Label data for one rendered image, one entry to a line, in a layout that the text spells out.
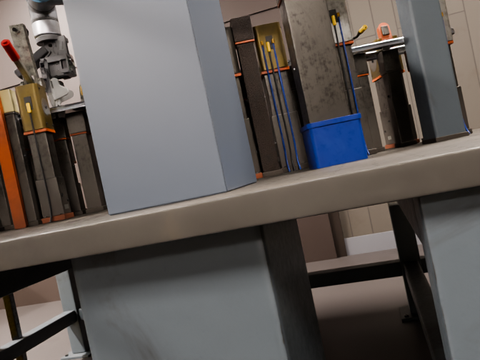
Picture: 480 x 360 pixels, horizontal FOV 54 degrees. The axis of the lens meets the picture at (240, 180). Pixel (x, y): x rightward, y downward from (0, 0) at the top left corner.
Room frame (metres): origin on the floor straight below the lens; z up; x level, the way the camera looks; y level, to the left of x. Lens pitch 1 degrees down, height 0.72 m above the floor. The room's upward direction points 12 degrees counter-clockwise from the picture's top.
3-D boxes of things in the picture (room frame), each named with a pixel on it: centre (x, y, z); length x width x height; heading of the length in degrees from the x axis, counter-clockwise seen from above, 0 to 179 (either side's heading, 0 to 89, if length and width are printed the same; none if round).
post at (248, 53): (1.20, -0.08, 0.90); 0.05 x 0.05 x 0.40; 2
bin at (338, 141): (0.98, -0.20, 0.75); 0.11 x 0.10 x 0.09; 92
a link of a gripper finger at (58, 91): (1.38, 0.46, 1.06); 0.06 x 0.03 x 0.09; 92
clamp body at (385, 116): (1.63, -0.56, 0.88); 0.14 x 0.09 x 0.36; 2
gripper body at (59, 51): (1.40, 0.46, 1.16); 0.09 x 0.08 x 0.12; 92
